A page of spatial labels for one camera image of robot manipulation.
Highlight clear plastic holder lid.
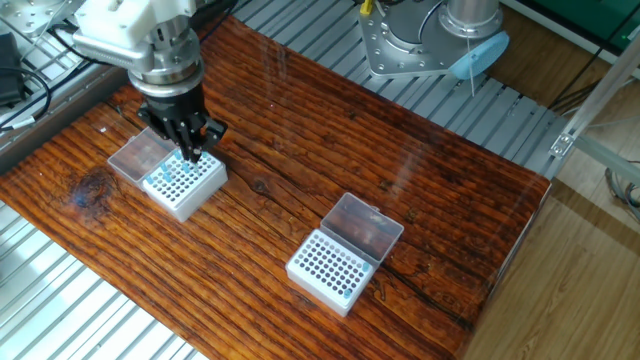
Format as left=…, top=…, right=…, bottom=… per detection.
left=107, top=127, right=176, bottom=189
left=319, top=192, right=405, bottom=265

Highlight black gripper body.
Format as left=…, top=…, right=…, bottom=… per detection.
left=143, top=85, right=209, bottom=130

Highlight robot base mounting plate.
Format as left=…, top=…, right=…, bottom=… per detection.
left=357, top=0, right=474, bottom=80

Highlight silver metal mounting plate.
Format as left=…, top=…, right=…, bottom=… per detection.
left=0, top=0, right=71, bottom=39

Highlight aluminium frame beam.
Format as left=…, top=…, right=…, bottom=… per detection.
left=548, top=32, right=640, bottom=186

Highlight black gripper cable bundle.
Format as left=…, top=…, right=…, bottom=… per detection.
left=47, top=22, right=109, bottom=67

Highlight glossy wood grain board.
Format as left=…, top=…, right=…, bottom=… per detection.
left=0, top=12, right=552, bottom=360

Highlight grey cable bundle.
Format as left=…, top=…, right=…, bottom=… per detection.
left=603, top=159, right=640, bottom=224

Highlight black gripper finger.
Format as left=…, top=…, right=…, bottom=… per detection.
left=138, top=107, right=196, bottom=162
left=193, top=117, right=229, bottom=162

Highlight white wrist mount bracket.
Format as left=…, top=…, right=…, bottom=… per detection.
left=72, top=0, right=199, bottom=69

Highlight black power adapter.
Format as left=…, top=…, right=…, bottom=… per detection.
left=0, top=32, right=27, bottom=107

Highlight white pipette tip holder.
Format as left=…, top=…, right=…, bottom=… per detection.
left=142, top=147, right=229, bottom=223
left=285, top=228, right=374, bottom=318

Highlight thin black adapter cables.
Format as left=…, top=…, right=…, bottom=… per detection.
left=0, top=0, right=114, bottom=132

